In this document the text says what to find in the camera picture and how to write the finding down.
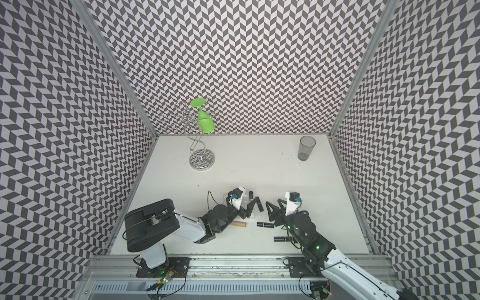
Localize brown lipstick tube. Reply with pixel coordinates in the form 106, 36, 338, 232
231, 221, 247, 228

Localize clear acrylic lipstick organizer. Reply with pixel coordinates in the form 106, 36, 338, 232
224, 194, 256, 221

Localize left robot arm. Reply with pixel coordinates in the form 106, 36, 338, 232
122, 187, 261, 270

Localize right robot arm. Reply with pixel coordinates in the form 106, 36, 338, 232
265, 201, 418, 300

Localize grey transparent tumbler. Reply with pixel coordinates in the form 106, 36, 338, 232
297, 136, 316, 161

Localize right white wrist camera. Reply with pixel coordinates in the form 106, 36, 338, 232
285, 192, 302, 216

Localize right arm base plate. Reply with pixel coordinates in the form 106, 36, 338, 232
282, 256, 323, 278

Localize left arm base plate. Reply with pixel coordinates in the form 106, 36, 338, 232
133, 256, 191, 278

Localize chrome wire stand green leaves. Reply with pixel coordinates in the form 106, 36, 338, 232
161, 97, 216, 171

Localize aluminium front rail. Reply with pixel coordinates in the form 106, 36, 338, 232
81, 254, 398, 282

